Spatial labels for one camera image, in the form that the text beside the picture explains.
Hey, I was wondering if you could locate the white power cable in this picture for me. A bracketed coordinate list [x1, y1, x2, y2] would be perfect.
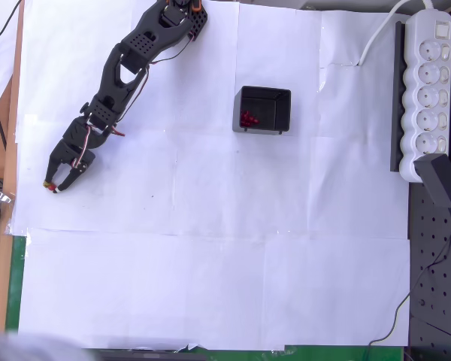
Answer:
[357, 0, 436, 67]

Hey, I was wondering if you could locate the dark flat device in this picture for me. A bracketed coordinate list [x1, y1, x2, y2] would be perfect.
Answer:
[95, 348, 209, 361]

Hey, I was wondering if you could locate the green cutting mat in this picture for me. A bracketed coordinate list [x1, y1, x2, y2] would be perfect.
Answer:
[5, 233, 405, 361]

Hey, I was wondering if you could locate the black perforated pegboard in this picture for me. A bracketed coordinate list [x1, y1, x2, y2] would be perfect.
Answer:
[408, 179, 451, 361]

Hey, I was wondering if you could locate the thin black adapter cable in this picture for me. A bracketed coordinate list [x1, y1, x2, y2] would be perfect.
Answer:
[361, 205, 451, 361]

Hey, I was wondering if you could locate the white paper table cover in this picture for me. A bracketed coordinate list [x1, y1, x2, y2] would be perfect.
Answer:
[11, 0, 413, 351]

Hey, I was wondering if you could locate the white power strip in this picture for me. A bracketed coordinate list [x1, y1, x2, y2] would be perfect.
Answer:
[398, 8, 451, 184]

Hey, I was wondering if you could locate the black power adapter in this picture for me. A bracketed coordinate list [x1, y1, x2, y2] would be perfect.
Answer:
[413, 153, 451, 210]

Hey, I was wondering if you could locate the black square bin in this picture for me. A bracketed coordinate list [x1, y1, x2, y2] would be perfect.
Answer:
[232, 85, 292, 137]

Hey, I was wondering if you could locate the blurred grey object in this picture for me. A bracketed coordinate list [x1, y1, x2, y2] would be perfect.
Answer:
[0, 319, 95, 361]

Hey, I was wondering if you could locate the black tray under strip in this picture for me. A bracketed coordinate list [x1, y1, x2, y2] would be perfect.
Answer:
[389, 21, 407, 174]

